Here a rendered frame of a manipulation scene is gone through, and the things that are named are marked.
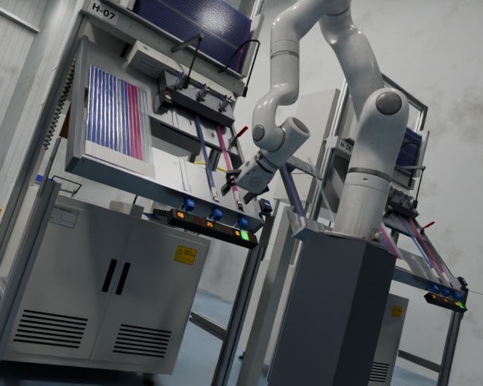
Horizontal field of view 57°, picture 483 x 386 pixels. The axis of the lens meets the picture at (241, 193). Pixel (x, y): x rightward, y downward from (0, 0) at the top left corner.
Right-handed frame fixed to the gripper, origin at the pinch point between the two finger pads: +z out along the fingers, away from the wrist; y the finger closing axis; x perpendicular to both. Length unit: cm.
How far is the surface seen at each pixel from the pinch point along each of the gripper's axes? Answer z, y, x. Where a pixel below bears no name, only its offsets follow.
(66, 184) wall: 616, 153, 641
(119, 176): 10.3, -34.6, 2.3
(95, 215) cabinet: 41, -28, 15
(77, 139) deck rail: 9, -48, 10
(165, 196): 11.8, -18.3, 2.3
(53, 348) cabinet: 74, -28, -19
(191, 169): 10.2, -7.4, 18.5
